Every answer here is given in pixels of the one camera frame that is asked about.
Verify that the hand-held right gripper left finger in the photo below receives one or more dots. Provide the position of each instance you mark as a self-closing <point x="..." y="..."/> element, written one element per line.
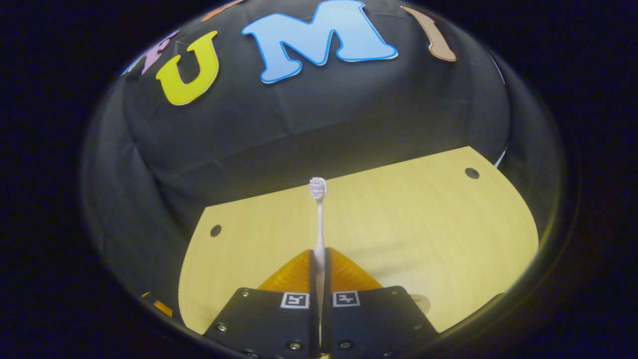
<point x="313" y="324"/>

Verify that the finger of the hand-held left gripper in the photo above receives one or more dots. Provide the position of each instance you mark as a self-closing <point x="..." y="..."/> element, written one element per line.
<point x="160" y="306"/>

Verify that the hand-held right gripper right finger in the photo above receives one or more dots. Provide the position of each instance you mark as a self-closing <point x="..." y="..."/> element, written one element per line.
<point x="327" y="329"/>

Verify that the round wooden coaster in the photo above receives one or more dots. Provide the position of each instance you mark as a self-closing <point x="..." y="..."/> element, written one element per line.
<point x="421" y="302"/>

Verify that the pale pink toothbrush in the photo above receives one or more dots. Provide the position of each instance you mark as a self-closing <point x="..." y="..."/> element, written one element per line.
<point x="319" y="224"/>

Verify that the light wooden desktop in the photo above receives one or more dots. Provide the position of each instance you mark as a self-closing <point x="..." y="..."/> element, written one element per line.
<point x="423" y="224"/>

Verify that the black backdrop cloth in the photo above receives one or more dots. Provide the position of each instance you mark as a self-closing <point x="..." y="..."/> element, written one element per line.
<point x="299" y="124"/>

